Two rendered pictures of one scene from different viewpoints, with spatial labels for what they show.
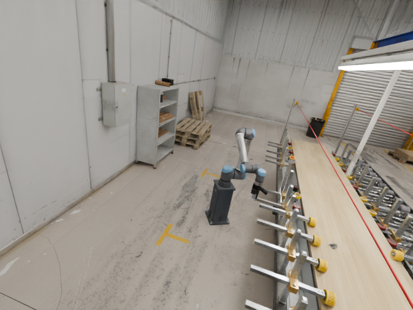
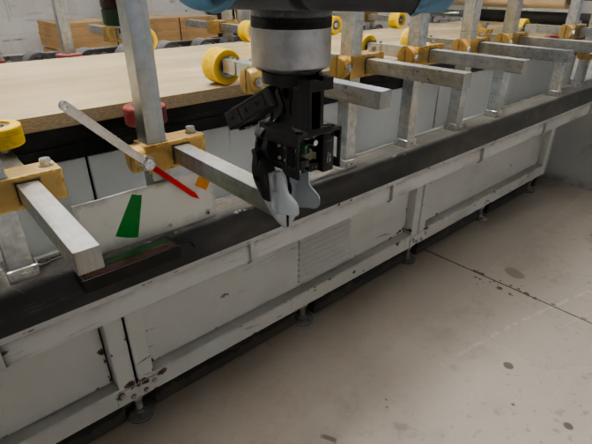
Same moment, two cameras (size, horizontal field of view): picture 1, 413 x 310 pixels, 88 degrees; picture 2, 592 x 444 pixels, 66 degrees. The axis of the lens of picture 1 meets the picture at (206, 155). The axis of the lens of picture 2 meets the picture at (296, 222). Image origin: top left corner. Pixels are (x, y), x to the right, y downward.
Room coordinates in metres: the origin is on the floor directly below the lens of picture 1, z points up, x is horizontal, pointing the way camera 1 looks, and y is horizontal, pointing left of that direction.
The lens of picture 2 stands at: (2.45, -0.28, 1.12)
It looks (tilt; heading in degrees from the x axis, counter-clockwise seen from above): 28 degrees down; 215
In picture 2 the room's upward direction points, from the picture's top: straight up
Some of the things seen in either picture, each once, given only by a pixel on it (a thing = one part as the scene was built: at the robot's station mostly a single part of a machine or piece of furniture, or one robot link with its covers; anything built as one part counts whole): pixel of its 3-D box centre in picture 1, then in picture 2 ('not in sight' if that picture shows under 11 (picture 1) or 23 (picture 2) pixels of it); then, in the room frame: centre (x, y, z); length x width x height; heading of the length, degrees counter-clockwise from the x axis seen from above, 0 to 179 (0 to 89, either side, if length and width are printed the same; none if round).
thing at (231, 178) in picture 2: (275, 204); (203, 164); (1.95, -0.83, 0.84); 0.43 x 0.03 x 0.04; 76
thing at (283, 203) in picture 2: not in sight; (284, 203); (2.02, -0.60, 0.86); 0.06 x 0.03 x 0.09; 76
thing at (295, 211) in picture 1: (287, 231); (349, 80); (1.48, -0.81, 0.91); 0.03 x 0.03 x 0.48; 76
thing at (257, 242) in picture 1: (287, 252); (432, 54); (1.21, -0.72, 0.95); 0.50 x 0.04 x 0.04; 76
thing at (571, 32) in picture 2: not in sight; (572, 31); (0.25, -0.51, 0.95); 0.13 x 0.06 x 0.05; 166
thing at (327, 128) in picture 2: (255, 188); (296, 122); (2.01, -0.59, 0.97); 0.09 x 0.08 x 0.12; 76
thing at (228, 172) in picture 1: (227, 173); not in sight; (2.61, -0.33, 0.79); 0.17 x 0.15 x 0.18; 100
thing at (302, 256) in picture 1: (292, 278); (466, 49); (1.00, -0.69, 0.94); 0.03 x 0.03 x 0.48; 76
